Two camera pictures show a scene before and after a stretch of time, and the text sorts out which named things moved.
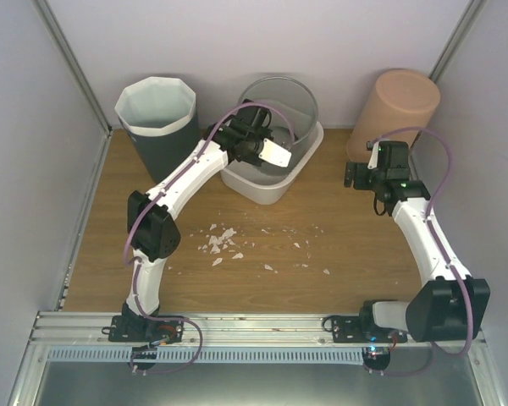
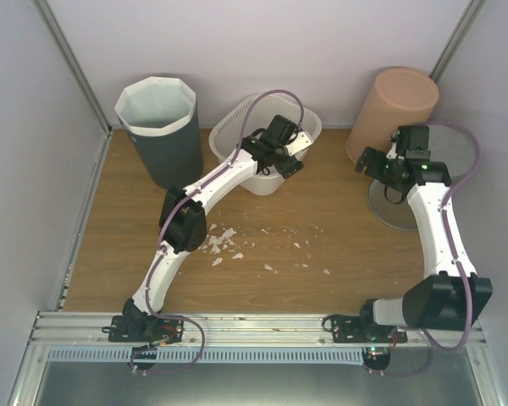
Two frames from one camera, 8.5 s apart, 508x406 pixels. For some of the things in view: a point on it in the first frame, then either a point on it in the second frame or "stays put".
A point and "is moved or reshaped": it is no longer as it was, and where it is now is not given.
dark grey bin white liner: [159, 117] stays put
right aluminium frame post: [472, 11] stays put
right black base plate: [357, 329] stays put
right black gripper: [359, 183] → [363, 160]
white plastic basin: [264, 184] is moved or reshaped
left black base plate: [135, 328] stays put
